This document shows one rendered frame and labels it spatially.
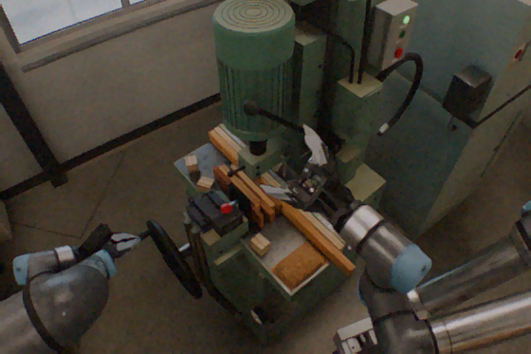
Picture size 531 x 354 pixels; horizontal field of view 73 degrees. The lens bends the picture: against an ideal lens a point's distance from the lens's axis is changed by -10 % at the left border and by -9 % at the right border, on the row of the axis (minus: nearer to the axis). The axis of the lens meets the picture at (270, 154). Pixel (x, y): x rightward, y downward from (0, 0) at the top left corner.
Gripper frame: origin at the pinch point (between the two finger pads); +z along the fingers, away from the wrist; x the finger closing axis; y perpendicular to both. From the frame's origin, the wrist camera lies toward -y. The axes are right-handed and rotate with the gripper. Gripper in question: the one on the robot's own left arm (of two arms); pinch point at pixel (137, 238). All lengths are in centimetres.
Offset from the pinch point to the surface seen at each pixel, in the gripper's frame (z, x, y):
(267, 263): 21.7, 30.7, -15.6
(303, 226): 32, 29, -26
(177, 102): 95, -125, 32
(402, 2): 37, 19, -90
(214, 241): 10.7, 19.0, -16.1
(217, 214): 12.3, 14.8, -21.8
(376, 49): 36, 19, -77
